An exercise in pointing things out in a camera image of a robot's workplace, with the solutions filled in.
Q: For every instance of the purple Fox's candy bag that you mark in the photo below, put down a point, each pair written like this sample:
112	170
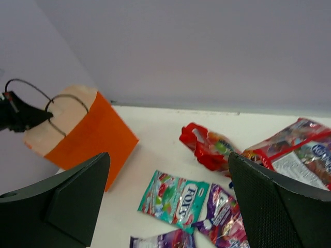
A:
223	224

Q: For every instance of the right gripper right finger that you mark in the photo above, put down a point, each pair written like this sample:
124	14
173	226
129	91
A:
279	211

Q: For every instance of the green wafer packet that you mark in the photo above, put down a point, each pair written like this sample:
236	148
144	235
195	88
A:
175	200

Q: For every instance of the purple white snack packet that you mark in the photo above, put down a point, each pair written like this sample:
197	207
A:
174	239

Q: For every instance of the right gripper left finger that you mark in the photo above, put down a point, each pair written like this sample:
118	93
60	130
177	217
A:
60	211

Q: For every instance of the red chocolate bar packet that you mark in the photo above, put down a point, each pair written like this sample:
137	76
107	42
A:
211	149

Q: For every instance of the red snack packet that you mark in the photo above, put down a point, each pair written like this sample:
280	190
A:
300	151

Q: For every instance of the orange paper bag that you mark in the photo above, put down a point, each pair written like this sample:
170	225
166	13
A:
83	125

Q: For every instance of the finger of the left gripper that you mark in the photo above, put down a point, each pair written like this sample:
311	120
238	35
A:
18	116

